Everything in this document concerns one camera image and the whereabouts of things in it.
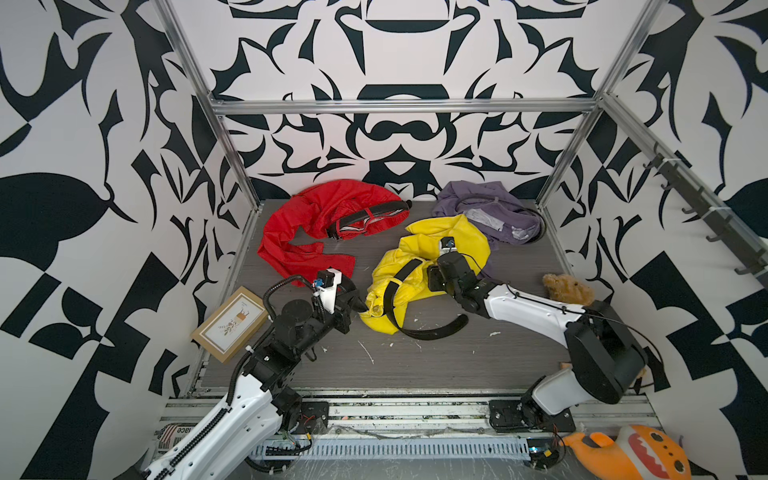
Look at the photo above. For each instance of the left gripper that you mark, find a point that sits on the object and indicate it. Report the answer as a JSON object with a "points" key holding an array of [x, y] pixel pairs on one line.
{"points": [[340, 314]]}

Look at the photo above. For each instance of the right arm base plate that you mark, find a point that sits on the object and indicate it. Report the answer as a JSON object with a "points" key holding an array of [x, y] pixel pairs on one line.
{"points": [[511, 416]]}

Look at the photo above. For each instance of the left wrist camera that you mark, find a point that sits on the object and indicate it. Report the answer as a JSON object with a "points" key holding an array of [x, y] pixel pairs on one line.
{"points": [[325, 288]]}

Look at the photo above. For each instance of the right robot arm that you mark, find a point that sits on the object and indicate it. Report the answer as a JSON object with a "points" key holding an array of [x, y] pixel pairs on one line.
{"points": [[605, 358]]}

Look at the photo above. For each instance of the brown teddy bear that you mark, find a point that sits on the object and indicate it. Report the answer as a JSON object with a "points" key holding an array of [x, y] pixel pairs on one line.
{"points": [[567, 289]]}

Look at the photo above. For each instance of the striped printed card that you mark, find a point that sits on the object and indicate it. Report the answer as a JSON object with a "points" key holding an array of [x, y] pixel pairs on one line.
{"points": [[171, 435]]}

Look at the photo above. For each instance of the white cable duct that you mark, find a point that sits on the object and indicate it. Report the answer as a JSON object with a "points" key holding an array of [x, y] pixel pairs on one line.
{"points": [[512, 448]]}

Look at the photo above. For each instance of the black coat hook rail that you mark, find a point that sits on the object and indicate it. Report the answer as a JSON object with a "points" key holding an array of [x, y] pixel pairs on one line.
{"points": [[726, 226]]}

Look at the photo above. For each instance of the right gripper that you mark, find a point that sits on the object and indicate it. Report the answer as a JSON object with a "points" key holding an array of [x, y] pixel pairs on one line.
{"points": [[433, 272]]}

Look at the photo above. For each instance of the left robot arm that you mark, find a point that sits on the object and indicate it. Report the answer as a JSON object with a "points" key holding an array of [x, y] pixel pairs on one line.
{"points": [[259, 402]]}

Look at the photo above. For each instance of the orange monster plush toy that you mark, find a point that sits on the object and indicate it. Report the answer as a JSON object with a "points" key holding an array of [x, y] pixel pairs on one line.
{"points": [[638, 452]]}

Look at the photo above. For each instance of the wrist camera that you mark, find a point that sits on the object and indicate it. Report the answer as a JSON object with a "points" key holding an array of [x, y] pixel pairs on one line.
{"points": [[447, 245], [325, 288]]}

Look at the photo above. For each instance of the yellow trousers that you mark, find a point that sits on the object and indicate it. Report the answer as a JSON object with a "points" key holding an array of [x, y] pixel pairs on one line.
{"points": [[422, 241]]}

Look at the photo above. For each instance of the black belt in red trousers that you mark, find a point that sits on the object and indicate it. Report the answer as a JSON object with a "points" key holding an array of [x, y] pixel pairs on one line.
{"points": [[370, 220]]}

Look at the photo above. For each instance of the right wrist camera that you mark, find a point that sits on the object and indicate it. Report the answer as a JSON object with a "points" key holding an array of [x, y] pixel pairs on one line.
{"points": [[447, 245]]}

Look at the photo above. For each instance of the framed picture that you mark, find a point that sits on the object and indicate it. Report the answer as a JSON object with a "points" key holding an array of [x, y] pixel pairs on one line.
{"points": [[226, 332]]}

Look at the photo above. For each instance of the red trousers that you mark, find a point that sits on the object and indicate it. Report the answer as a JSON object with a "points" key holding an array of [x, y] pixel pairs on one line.
{"points": [[292, 236]]}

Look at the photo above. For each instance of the purple trousers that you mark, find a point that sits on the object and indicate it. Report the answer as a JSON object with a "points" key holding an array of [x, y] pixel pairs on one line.
{"points": [[445, 205]]}

